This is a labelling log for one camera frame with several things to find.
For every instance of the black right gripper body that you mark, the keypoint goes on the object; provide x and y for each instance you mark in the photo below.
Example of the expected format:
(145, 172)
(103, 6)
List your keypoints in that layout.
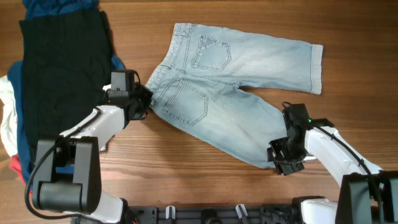
(283, 156)

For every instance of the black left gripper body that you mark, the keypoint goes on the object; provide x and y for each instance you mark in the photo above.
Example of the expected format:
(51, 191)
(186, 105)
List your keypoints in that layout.
(142, 101)

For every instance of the light blue denim shorts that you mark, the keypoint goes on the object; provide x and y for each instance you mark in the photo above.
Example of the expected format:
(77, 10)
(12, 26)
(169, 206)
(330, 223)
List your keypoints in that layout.
(200, 86)

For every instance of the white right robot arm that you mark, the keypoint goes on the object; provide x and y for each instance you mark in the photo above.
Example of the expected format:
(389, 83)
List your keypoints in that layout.
(368, 193)

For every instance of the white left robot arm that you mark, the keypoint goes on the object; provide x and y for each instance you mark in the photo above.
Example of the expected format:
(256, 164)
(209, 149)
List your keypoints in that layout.
(66, 180)

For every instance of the black garment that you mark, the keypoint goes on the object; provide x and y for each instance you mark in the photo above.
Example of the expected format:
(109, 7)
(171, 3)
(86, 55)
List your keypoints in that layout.
(67, 61)

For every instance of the white garment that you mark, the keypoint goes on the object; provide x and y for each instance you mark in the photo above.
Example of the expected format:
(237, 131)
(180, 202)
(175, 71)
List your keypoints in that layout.
(9, 117)

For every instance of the dark blue garment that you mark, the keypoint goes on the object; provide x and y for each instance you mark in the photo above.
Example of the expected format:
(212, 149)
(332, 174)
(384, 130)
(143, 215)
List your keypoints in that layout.
(37, 8)

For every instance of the red garment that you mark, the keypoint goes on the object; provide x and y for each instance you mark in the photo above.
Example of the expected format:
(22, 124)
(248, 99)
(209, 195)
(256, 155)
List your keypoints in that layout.
(15, 165)

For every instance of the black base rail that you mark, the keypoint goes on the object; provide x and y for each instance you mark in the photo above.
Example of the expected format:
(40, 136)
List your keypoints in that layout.
(264, 214)

